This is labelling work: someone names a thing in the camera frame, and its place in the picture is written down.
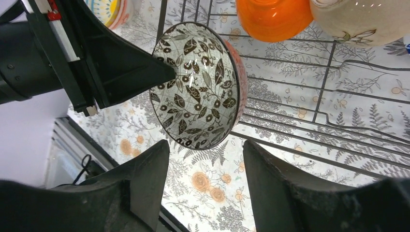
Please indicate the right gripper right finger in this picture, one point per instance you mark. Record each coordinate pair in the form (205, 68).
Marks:
(285, 198)

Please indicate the pink speckled bowl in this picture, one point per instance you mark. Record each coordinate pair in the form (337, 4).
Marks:
(206, 99)

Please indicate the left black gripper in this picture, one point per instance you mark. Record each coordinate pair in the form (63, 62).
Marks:
(36, 57)

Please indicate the orange bowl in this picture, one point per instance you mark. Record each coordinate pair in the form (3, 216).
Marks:
(273, 20)

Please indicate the floral patterned table mat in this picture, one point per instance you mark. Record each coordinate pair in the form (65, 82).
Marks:
(206, 191)

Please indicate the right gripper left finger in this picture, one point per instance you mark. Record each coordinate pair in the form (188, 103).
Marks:
(126, 198)

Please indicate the yellow sun pattern bowl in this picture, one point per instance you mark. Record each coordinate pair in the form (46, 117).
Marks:
(105, 10)

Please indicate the beige bowl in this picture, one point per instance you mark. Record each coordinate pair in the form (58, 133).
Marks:
(362, 23)

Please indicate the black wire dish rack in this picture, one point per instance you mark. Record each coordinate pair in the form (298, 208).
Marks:
(339, 112)

